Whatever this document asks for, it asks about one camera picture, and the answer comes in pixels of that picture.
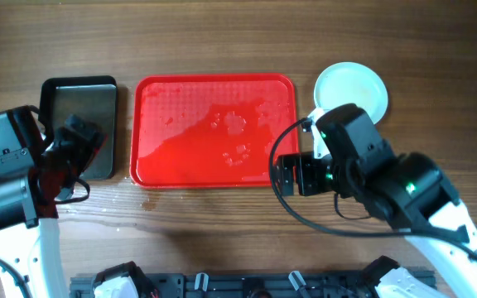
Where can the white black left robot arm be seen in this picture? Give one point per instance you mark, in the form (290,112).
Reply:
(38,173)

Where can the black water tray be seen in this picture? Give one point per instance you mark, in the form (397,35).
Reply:
(92,98)

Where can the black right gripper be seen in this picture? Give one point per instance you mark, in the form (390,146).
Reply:
(307,181)

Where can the white plate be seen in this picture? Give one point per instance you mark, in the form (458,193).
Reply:
(350,82)

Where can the black mounting rail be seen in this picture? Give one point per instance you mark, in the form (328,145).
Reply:
(326,284)

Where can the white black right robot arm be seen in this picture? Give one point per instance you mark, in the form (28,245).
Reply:
(409,192)

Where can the red plastic tray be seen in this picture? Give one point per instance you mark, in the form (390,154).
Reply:
(208,130)

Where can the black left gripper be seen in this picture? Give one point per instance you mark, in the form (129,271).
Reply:
(78,135)

